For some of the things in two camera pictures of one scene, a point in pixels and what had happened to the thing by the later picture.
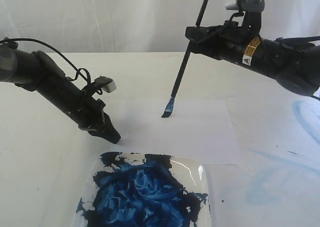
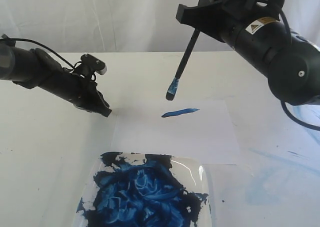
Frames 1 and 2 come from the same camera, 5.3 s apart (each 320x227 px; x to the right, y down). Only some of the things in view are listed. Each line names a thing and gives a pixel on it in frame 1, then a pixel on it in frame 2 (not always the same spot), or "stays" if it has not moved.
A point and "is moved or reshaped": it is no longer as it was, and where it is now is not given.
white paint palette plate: [144, 190] stays
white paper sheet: [200, 128] stays
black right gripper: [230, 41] to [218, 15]
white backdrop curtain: [146, 19] stays
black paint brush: [171, 104] is moved or reshaped
